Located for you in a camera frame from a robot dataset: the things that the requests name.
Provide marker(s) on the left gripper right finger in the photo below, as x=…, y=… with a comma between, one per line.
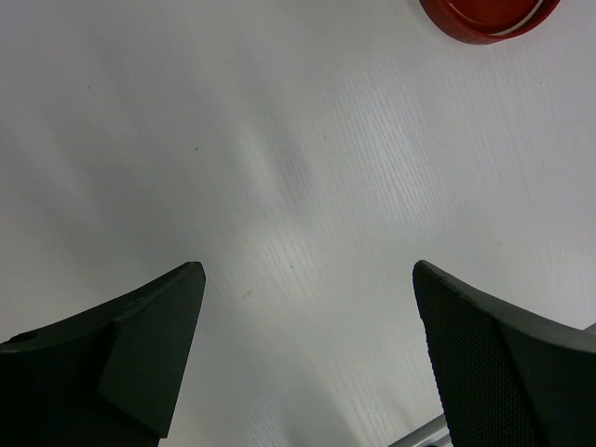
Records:
x=505, y=376

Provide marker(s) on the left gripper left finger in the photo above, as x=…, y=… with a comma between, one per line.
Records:
x=108, y=376

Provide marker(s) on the red round lid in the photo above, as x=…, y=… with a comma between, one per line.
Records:
x=484, y=22

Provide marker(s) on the aluminium mounting rail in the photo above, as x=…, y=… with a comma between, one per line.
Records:
x=434, y=433

